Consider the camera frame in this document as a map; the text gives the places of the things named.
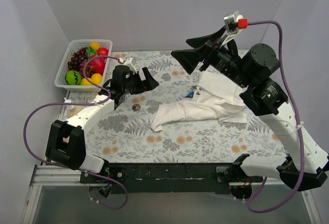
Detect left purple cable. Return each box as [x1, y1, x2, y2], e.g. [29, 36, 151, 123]
[23, 55, 129, 209]

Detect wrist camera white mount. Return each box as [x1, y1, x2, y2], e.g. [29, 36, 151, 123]
[119, 57, 137, 73]
[221, 11, 248, 46]

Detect green toy watermelon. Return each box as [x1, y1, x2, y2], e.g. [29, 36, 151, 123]
[65, 70, 82, 85]

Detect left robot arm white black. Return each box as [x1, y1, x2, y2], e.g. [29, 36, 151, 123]
[46, 65, 159, 173]

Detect floral patterned table mat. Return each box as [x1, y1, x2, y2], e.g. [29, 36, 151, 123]
[85, 51, 285, 163]

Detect small round brooch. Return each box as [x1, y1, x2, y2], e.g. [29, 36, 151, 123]
[132, 104, 141, 111]

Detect red toy dragon fruit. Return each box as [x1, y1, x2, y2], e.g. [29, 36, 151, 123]
[88, 57, 106, 75]

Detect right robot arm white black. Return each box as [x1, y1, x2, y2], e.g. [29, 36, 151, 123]
[171, 29, 328, 191]

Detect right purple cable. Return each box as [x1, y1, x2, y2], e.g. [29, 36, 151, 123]
[246, 20, 306, 213]

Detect orange toy fruit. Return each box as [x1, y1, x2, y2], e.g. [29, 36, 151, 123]
[91, 73, 102, 85]

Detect purple cable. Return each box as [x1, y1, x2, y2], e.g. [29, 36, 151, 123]
[23, 55, 129, 209]
[246, 20, 306, 213]

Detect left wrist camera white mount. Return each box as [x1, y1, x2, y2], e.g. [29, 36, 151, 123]
[119, 57, 137, 73]

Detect yellow toy lemon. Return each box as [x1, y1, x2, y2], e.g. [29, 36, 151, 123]
[89, 42, 101, 51]
[80, 78, 92, 86]

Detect white pump bottle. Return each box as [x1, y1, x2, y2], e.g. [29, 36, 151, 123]
[64, 98, 84, 118]

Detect yellow toy lemon bottom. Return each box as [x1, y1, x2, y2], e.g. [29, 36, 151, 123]
[80, 78, 92, 86]

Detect white plastic basket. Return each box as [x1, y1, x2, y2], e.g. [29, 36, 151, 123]
[54, 39, 113, 92]

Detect yellow toy lemon top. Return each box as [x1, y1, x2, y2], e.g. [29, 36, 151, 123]
[89, 42, 101, 51]

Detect white t-shirt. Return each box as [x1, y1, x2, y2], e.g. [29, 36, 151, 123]
[151, 71, 247, 132]

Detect purple toy grapes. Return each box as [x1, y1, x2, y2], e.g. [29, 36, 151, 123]
[66, 47, 89, 78]

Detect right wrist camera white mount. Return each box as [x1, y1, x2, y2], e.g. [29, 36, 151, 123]
[221, 11, 248, 46]

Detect aluminium frame rail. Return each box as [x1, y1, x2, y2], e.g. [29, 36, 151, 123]
[30, 164, 309, 186]

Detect red toy apple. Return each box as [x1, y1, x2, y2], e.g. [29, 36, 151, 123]
[97, 47, 109, 56]

